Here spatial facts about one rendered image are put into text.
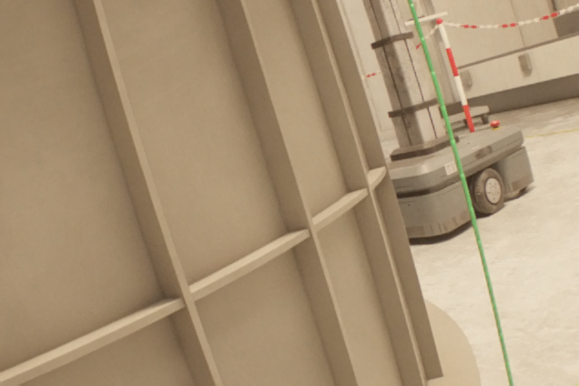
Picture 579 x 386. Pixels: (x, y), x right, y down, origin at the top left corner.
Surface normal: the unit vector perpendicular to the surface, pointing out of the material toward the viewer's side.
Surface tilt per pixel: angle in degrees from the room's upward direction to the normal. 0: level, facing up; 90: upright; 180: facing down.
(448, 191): 90
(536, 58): 90
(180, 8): 90
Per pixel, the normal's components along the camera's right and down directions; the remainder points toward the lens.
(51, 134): 0.67, -0.15
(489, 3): 0.45, -0.07
